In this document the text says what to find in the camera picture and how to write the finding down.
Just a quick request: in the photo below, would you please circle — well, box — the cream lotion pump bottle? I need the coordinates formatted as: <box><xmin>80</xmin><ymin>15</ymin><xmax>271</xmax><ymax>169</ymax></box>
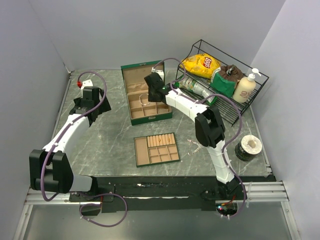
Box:
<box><xmin>232</xmin><ymin>68</ymin><xmax>262</xmax><ymax>103</ymax></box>

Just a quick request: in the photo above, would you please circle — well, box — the green jewelry box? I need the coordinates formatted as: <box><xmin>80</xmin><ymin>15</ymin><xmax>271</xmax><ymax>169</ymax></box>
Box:
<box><xmin>120</xmin><ymin>60</ymin><xmax>173</xmax><ymax>126</ymax></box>

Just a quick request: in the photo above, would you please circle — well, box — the white tape roll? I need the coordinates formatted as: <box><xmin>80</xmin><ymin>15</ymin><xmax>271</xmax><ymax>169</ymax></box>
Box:
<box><xmin>234</xmin><ymin>134</ymin><xmax>263</xmax><ymax>162</ymax></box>

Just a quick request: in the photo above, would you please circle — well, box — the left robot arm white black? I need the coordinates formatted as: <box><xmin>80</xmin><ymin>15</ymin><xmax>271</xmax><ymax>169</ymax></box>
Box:
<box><xmin>29</xmin><ymin>86</ymin><xmax>111</xmax><ymax>201</ymax></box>

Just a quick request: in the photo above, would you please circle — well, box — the yellow Lays chips bag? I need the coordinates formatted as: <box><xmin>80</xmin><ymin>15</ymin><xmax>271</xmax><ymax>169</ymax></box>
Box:
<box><xmin>179</xmin><ymin>53</ymin><xmax>221</xmax><ymax>79</ymax></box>

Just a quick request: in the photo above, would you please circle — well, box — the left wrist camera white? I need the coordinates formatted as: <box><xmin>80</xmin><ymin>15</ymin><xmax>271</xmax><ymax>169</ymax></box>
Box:
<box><xmin>76</xmin><ymin>79</ymin><xmax>94</xmax><ymax>89</ymax></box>

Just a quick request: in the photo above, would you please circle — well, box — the green jewelry tray insert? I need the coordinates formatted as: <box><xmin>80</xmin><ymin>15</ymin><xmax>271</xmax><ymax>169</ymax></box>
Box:
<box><xmin>134</xmin><ymin>132</ymin><xmax>180</xmax><ymax>168</ymax></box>

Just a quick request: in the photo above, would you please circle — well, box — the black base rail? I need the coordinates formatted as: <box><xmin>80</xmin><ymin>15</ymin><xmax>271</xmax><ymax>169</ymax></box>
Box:
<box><xmin>68</xmin><ymin>174</ymin><xmax>276</xmax><ymax>213</ymax></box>

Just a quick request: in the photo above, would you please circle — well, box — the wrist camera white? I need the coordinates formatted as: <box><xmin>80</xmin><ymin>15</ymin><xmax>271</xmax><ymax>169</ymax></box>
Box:
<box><xmin>151</xmin><ymin>67</ymin><xmax>165</xmax><ymax>81</ymax></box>
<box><xmin>76</xmin><ymin>79</ymin><xmax>94</xmax><ymax>89</ymax></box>

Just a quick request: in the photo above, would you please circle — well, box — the green brown paper bag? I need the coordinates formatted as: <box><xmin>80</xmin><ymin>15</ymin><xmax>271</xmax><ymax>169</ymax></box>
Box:
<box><xmin>210</xmin><ymin>65</ymin><xmax>244</xmax><ymax>98</ymax></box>

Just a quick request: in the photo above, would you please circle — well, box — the silver chain necklace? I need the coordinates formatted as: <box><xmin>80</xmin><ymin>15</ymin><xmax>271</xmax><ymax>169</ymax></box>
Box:
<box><xmin>186</xmin><ymin>139</ymin><xmax>202</xmax><ymax>156</ymax></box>

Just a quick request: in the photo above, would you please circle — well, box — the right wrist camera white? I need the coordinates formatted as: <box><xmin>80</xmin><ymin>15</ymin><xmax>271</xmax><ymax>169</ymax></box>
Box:
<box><xmin>151</xmin><ymin>67</ymin><xmax>165</xmax><ymax>81</ymax></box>

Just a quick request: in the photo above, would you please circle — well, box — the silver pearl bangle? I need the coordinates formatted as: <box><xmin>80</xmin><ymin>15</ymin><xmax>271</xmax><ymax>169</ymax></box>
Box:
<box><xmin>138</xmin><ymin>93</ymin><xmax>150</xmax><ymax>106</ymax></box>
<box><xmin>156</xmin><ymin>104</ymin><xmax>171</xmax><ymax>114</ymax></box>

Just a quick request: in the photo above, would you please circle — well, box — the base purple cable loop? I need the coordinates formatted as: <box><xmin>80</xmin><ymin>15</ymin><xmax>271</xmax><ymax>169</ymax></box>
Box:
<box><xmin>79</xmin><ymin>194</ymin><xmax>129</xmax><ymax>228</ymax></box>

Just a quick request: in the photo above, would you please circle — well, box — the green white snack bag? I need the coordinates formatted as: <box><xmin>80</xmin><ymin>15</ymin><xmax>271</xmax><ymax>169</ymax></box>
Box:
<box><xmin>174</xmin><ymin>76</ymin><xmax>217</xmax><ymax>106</ymax></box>

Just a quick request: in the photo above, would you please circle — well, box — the black wire shelf rack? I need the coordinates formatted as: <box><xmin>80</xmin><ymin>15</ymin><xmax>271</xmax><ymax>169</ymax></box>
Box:
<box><xmin>174</xmin><ymin>39</ymin><xmax>269</xmax><ymax>125</ymax></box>

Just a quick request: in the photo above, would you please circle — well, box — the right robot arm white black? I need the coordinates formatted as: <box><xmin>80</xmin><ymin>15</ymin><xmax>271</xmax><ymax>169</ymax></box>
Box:
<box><xmin>144</xmin><ymin>72</ymin><xmax>240</xmax><ymax>200</ymax></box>

